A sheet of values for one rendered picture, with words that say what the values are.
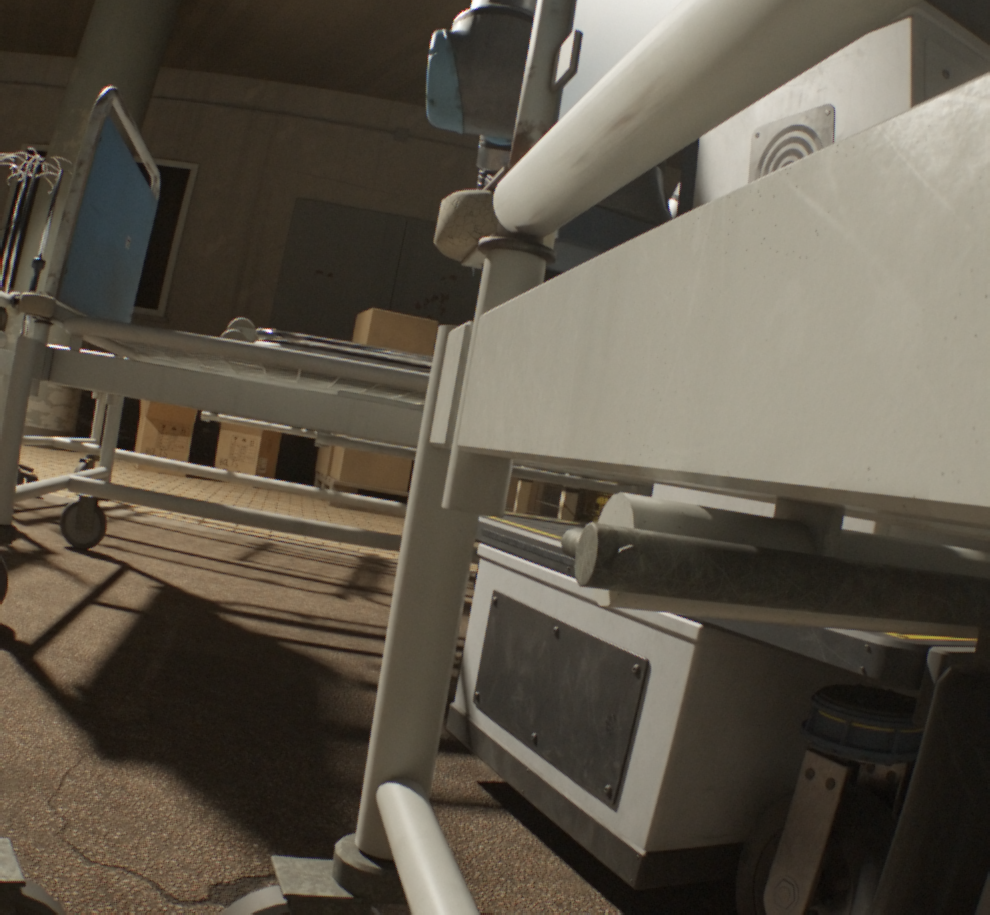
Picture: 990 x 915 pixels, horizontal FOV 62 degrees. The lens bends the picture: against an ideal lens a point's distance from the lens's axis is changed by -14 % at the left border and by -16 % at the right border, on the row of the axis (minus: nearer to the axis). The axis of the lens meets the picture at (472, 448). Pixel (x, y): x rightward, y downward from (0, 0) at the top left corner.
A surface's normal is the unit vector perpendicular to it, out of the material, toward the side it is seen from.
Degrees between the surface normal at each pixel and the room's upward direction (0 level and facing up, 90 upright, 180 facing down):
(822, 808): 90
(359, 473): 90
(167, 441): 90
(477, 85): 113
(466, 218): 90
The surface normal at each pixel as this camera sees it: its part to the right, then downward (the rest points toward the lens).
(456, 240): -0.56, 0.61
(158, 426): 0.46, 0.09
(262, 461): 0.94, 0.16
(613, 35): -0.97, -0.17
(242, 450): -0.31, -0.07
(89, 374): 0.19, 0.02
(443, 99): -0.22, 0.69
